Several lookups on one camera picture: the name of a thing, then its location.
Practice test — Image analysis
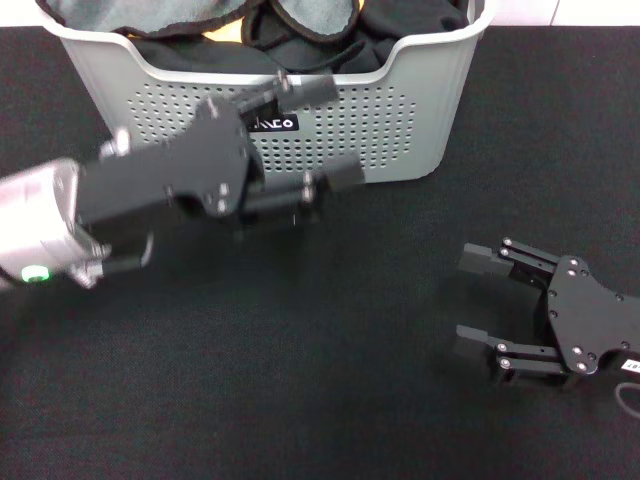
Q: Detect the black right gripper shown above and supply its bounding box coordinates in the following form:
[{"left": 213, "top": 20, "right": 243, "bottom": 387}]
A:
[{"left": 452, "top": 237, "right": 640, "bottom": 386}]

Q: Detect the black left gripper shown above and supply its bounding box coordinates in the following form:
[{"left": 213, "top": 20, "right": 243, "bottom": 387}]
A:
[{"left": 74, "top": 94, "right": 366, "bottom": 274}]

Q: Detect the grey towel black trim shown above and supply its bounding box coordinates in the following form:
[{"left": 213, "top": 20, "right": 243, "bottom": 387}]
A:
[{"left": 269, "top": 0, "right": 361, "bottom": 44}]

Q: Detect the grey perforated storage basket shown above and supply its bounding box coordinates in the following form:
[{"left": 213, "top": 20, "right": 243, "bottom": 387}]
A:
[{"left": 34, "top": 0, "right": 496, "bottom": 186}]

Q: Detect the black tablecloth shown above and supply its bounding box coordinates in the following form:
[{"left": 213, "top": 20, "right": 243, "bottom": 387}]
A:
[{"left": 0, "top": 24, "right": 640, "bottom": 480}]

